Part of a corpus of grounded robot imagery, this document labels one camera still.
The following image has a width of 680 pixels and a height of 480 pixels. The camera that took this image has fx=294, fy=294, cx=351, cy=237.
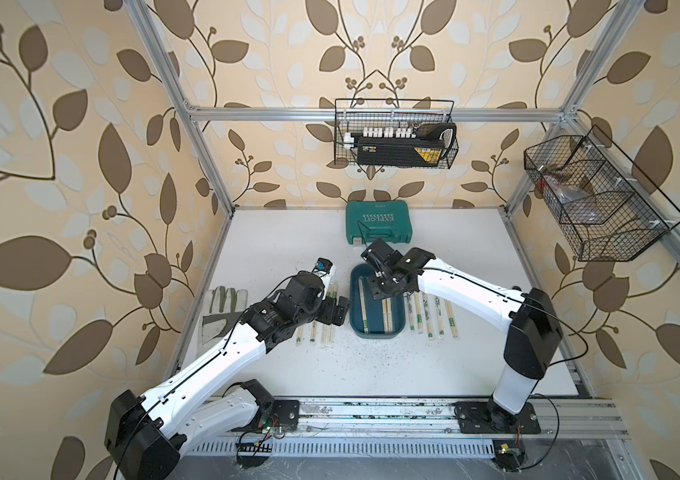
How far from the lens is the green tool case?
1102 mm

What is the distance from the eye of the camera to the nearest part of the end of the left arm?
0.58 m

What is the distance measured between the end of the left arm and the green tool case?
42cm
